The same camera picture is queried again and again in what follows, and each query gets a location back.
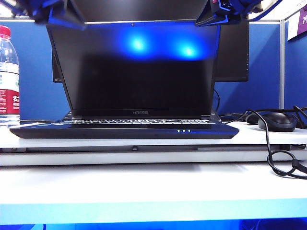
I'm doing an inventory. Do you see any thick black looping cable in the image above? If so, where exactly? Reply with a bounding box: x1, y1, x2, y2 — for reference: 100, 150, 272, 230
219, 109, 307, 180

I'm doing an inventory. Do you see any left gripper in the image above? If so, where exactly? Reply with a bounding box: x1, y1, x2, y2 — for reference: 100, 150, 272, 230
14, 0, 86, 31

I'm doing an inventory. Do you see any blue partition panel with poster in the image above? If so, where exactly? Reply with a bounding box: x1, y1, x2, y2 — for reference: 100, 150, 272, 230
284, 9, 307, 113

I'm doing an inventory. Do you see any clear water bottle red cap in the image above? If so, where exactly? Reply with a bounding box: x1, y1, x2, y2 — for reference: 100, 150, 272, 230
0, 25, 21, 127

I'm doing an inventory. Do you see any black computer monitor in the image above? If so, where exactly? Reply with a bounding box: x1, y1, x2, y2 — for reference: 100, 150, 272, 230
51, 0, 250, 83

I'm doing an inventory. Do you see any black laptop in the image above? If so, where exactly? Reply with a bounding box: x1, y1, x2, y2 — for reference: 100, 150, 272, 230
9, 20, 240, 139

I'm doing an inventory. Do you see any aluminium partition post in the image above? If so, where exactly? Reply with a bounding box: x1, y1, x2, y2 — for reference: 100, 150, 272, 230
279, 19, 286, 110

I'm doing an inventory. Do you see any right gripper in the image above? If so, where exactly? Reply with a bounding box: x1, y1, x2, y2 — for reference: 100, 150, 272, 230
195, 0, 265, 27

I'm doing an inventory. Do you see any white purple poster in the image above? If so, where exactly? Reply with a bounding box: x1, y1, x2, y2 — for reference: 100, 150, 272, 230
287, 7, 307, 42

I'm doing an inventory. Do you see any wide blue partition panel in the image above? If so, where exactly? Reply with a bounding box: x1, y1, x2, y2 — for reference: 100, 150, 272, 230
0, 21, 281, 120

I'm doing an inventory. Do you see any black grey computer mouse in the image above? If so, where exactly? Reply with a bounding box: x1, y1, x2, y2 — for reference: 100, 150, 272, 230
257, 112, 297, 133

